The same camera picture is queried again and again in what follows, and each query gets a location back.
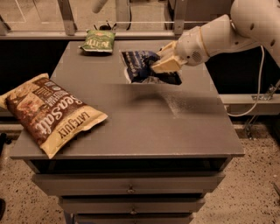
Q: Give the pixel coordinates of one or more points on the blue chip bag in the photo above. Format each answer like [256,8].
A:
[138,69]

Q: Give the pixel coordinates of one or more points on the grey drawer cabinet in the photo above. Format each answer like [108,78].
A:
[150,128]

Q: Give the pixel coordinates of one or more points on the green chip bag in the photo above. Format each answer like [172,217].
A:
[98,41]

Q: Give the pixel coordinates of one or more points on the white cylindrical object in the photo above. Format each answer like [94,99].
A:
[97,5]

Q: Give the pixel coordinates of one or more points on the top grey drawer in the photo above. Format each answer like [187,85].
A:
[127,183]

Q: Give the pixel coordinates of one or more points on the metal railing frame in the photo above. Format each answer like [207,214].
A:
[129,19]

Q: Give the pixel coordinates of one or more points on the middle grey drawer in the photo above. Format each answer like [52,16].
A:
[132,205]

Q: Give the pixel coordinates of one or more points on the grey drawer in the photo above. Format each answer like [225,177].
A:
[132,205]
[149,218]
[127,183]

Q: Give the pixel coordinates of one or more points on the brown Late July chip bag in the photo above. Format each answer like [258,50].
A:
[51,115]

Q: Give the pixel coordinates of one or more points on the bottom grey drawer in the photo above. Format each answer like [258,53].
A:
[149,218]

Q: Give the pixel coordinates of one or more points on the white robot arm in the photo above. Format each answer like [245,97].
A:
[250,23]

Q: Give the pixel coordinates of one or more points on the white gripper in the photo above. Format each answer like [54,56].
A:
[190,48]

